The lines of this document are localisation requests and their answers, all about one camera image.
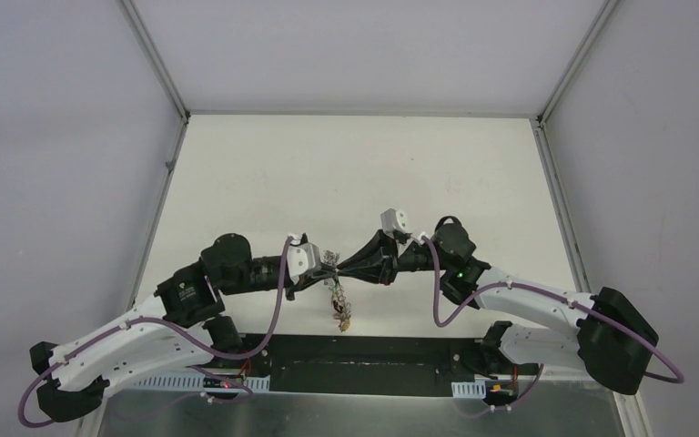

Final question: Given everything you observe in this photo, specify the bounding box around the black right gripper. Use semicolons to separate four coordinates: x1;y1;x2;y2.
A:
337;229;451;286

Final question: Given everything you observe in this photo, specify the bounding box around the metal key organiser ring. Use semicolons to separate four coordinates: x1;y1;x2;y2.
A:
322;248;353;334

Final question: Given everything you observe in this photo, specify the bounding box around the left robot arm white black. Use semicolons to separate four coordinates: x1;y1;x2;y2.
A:
18;233;336;427

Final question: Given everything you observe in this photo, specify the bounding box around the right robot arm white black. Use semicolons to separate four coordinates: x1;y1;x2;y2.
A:
337;209;659;395

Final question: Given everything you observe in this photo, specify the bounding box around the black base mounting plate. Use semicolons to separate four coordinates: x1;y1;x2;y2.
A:
206;334;539;398

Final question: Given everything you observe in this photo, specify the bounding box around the left electronics board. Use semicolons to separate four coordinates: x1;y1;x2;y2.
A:
202;374;245;391

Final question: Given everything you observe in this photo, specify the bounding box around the electronics board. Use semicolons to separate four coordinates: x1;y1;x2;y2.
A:
484;381;520;407
202;374;245;391

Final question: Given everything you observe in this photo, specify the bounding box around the right electronics board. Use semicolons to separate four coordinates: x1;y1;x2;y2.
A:
484;381;520;407

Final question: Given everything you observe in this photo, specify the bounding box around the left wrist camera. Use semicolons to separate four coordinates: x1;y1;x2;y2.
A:
286;233;321;284

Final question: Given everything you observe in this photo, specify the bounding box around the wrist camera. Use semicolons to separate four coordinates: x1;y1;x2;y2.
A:
286;233;321;284
380;208;410;236

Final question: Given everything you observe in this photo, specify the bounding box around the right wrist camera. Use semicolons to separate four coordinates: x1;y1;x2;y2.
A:
380;208;410;236

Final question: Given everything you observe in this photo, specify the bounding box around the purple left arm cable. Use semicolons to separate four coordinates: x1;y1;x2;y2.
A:
17;235;297;430

